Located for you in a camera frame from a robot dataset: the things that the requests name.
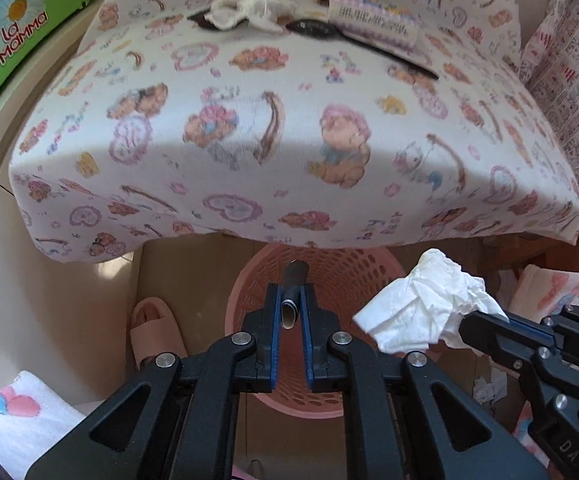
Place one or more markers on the pink plastic waste basket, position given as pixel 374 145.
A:
pixel 345 280

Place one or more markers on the small black wrapper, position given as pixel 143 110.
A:
pixel 295 276

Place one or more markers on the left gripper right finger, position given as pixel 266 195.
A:
pixel 404 417

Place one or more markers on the bear print cloth below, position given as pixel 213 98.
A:
pixel 543 292

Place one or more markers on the pink patterned tissue pack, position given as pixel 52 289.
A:
pixel 375 19

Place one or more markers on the white tissue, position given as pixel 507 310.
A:
pixel 426 307

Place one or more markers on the teddy bear print cloth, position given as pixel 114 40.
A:
pixel 158 128

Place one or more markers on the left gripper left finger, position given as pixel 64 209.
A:
pixel 176 418

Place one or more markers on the white pink towel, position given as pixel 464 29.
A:
pixel 33 418

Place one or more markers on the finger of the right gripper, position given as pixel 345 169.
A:
pixel 513 342

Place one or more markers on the pink slipper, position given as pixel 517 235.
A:
pixel 154 330

